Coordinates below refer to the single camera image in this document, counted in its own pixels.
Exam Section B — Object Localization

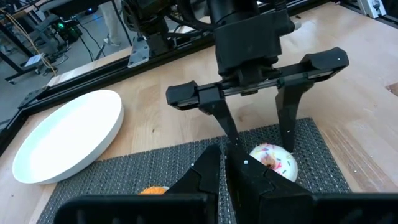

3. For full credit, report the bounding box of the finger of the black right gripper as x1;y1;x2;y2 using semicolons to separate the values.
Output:
274;46;350;154
165;80;246;149

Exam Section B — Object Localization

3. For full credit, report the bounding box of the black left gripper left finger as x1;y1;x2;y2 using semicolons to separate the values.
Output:
54;144;223;224

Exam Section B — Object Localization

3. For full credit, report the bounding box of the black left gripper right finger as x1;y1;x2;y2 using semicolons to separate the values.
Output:
225;146;398;224

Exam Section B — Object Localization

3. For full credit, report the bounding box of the pink sprinkled white donut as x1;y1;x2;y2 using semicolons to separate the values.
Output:
248;142;299;183

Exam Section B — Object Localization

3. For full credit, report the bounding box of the orange frosted donut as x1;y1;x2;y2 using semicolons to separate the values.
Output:
137;185;170;196

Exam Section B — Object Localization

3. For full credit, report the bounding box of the grey woven placemat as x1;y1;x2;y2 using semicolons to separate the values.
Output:
36;117;353;224

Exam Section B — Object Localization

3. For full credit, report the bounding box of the person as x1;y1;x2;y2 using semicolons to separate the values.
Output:
98;0;125;47

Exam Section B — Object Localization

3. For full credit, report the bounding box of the white round plate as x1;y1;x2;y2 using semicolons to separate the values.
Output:
11;89;125;185

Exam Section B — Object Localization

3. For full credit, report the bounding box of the black computer with green light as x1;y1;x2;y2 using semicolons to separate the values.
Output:
46;17;84;44

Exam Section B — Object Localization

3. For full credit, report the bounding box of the white paper sheet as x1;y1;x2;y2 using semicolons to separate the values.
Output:
24;53;43;68

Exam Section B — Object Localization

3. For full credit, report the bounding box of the silver mounting bracket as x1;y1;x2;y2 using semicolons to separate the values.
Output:
127;36;150;69
356;0;387;19

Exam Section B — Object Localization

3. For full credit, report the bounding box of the yellow hanging cable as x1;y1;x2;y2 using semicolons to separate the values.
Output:
0;8;58;77

